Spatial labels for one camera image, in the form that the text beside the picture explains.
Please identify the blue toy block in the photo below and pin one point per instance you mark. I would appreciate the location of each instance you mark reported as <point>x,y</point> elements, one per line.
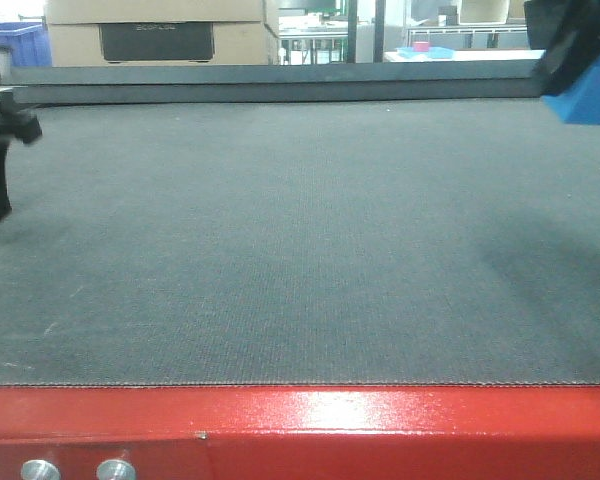
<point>580,103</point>

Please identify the pink block on tray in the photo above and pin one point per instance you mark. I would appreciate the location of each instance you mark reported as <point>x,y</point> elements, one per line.
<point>421,46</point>

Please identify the dark grey conveyor belt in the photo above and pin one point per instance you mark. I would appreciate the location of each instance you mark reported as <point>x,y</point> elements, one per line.
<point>440,242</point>

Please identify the blue crate in background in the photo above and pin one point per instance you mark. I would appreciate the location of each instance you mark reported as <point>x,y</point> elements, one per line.
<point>28,43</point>

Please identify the large cardboard box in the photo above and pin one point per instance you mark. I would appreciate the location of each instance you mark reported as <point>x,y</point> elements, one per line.
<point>160,33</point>

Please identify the white background table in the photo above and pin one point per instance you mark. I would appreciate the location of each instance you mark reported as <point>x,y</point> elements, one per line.
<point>477,55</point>

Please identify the blue tray on table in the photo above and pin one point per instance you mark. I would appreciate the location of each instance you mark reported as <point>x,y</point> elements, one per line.
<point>432,53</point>

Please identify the left silver bolt head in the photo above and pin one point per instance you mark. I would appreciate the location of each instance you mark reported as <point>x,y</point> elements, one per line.
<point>39,469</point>

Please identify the silver bolt head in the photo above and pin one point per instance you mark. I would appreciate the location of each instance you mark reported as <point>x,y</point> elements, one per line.
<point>39,469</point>
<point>115,469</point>

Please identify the right silver bolt head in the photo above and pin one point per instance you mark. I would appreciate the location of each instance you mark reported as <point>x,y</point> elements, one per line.
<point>115,469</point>

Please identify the dark conveyor rear rail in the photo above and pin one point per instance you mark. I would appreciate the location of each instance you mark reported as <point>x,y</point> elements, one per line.
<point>274,84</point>

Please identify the red conveyor frame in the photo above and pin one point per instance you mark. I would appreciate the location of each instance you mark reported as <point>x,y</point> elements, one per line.
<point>289,432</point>

